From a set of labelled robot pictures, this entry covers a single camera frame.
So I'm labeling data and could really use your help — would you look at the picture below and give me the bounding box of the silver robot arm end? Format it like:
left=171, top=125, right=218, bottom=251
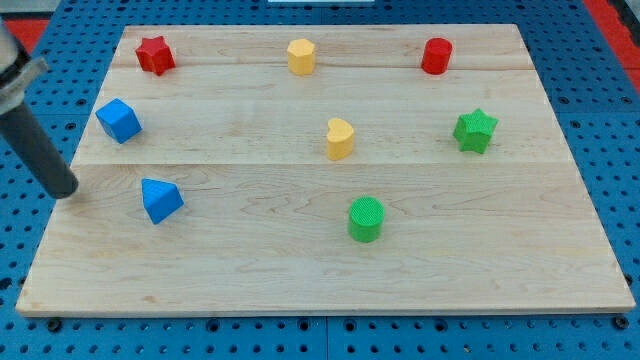
left=1, top=21, right=49, bottom=115

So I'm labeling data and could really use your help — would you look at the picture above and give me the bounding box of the blue triangle block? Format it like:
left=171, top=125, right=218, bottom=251
left=141, top=178, right=184, bottom=225

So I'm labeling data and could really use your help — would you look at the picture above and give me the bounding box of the light wooden board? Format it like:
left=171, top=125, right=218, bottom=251
left=16, top=24, right=635, bottom=317

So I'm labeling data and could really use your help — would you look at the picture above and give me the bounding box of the yellow heart block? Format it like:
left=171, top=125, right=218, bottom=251
left=326, top=118, right=355, bottom=161

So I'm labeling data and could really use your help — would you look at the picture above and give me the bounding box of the green cylinder block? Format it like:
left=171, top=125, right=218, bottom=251
left=348, top=196, right=385, bottom=243

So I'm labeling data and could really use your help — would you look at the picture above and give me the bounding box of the yellow hexagon block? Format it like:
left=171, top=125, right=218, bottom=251
left=287, top=38, right=316, bottom=76

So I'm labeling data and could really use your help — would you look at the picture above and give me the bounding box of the green star block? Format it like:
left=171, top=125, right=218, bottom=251
left=453, top=108, right=499, bottom=154

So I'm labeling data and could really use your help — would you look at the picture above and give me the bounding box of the red cylinder block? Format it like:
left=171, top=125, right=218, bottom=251
left=421, top=37, right=453, bottom=75

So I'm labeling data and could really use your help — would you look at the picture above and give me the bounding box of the red star block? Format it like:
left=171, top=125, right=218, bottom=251
left=135, top=36, right=176, bottom=76

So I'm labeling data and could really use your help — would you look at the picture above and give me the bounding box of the blue cube block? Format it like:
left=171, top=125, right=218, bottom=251
left=95, top=98, right=142, bottom=144

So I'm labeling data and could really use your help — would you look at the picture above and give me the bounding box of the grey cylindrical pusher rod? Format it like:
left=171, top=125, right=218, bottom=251
left=1, top=102, right=79, bottom=199

